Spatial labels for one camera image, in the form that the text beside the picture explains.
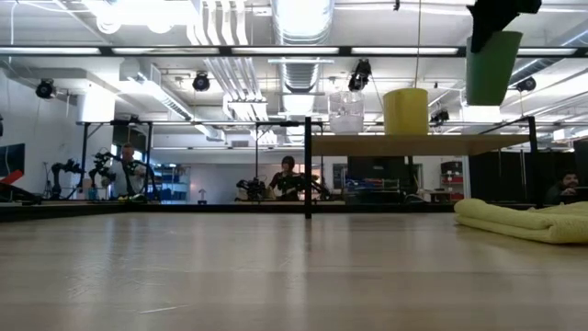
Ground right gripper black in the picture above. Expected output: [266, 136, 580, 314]
[467, 0, 544, 54]

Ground large green plastic cup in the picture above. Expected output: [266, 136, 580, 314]
[465, 29, 525, 108]

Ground yellow mug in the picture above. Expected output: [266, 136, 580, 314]
[382, 87, 430, 136]

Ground small clear plastic cup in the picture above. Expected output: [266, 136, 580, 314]
[327, 90, 367, 135]

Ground wooden shelf board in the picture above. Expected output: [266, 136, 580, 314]
[311, 133, 532, 156]

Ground black room partition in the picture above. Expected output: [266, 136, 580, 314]
[468, 140, 588, 206]

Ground rack with red bins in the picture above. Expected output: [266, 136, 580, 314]
[439, 160, 466, 203]

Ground person in background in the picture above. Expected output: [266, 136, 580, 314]
[545, 170, 582, 205]
[267, 154, 308, 202]
[101, 143, 148, 200]

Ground folded yellow-green towel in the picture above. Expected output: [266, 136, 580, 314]
[453, 198, 588, 245]

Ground thin hanging cable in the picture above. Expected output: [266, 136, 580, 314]
[413, 0, 423, 89]

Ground black shelf post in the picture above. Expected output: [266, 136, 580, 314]
[526, 115, 539, 206]
[303, 116, 314, 220]

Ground silver ventilation duct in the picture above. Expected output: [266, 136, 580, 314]
[270, 0, 335, 94]

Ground black table edge rail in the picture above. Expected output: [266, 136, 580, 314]
[0, 200, 457, 223]

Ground black overhead frame bar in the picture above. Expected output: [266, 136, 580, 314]
[0, 44, 588, 59]

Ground dark wall monitor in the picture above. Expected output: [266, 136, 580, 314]
[0, 143, 27, 178]

